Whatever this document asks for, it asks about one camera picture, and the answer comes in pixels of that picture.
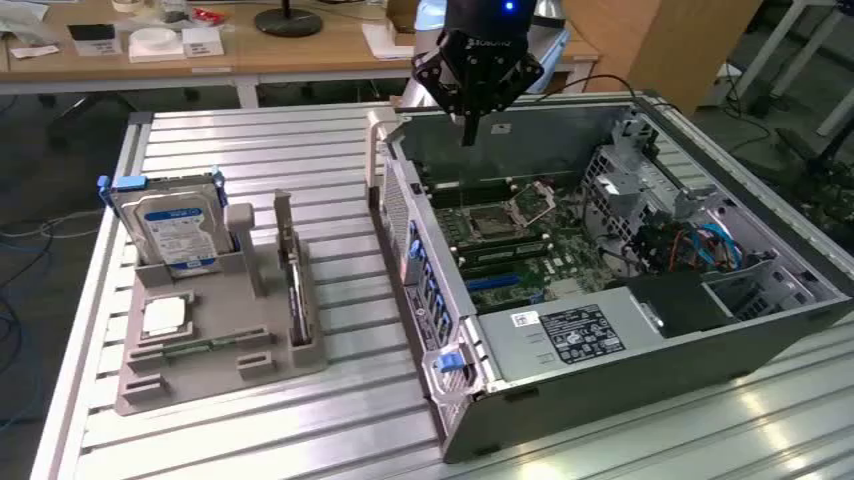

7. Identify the blue expansion slot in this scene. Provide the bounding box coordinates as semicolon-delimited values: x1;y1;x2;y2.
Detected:
465;272;526;294

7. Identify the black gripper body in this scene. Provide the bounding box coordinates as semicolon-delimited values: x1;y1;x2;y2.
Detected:
439;0;537;117

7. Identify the orange wire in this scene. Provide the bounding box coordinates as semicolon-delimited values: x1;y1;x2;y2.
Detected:
666;227;689;271

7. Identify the white box with black lid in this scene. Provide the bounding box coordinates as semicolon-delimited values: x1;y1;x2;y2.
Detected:
66;23;126;57

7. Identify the black office chair base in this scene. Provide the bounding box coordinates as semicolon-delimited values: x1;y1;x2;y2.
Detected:
36;87;202;149

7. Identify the brown cardboard box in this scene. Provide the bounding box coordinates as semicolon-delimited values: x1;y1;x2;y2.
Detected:
386;0;423;34

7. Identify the hard disk in blue caddy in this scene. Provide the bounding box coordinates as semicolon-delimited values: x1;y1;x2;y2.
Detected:
96;164;232;279

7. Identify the white table frame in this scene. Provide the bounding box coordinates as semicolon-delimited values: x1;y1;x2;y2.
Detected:
730;0;854;137

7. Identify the plain white box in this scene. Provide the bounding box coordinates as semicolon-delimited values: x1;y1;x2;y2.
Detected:
180;26;224;59

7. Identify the green RAM stick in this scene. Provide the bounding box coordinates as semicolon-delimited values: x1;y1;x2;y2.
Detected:
159;335;242;357

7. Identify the green motherboard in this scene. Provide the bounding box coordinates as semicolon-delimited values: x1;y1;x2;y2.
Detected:
426;174;642;309

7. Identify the grey power supply unit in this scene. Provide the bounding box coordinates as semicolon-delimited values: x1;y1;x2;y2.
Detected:
477;287;669;384

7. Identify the wooden cabinet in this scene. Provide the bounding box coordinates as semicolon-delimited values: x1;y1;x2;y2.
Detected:
566;0;766;116

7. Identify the metal socket cover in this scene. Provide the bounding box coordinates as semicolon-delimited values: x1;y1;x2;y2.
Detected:
507;182;559;217

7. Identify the blue wire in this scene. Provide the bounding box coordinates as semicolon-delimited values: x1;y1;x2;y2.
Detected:
693;222;746;274

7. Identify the open dark grey PC case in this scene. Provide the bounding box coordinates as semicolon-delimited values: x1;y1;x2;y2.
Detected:
364;89;854;465

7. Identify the metal drive cage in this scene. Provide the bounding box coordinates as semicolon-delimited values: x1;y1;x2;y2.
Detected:
579;144;675;241

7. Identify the white paper stack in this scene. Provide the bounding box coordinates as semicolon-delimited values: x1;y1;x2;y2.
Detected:
362;22;419;61

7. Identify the wooden desk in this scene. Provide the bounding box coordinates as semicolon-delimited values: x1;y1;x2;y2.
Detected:
0;0;602;109

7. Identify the graphics card with metal bracket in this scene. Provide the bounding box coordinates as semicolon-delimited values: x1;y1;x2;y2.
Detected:
272;188;316;347

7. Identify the grey parts rack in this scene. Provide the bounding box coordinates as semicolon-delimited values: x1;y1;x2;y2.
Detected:
114;202;330;417

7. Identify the CPU socket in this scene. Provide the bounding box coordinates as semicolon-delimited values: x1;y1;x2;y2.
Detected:
466;204;519;239

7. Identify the black cable behind case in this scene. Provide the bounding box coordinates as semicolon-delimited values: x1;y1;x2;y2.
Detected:
537;73;646;101

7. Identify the black round lamp base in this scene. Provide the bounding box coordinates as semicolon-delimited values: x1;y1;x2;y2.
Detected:
252;0;326;38

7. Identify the white floor cable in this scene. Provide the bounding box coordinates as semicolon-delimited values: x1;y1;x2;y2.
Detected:
0;209;108;239

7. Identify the blue floor cable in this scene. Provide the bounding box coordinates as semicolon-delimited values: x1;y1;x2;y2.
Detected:
0;239;55;431

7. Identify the white box with round dish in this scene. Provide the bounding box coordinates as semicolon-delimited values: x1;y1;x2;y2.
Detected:
128;27;187;64

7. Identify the silver CPU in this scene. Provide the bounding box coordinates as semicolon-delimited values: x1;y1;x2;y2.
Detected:
142;297;190;337

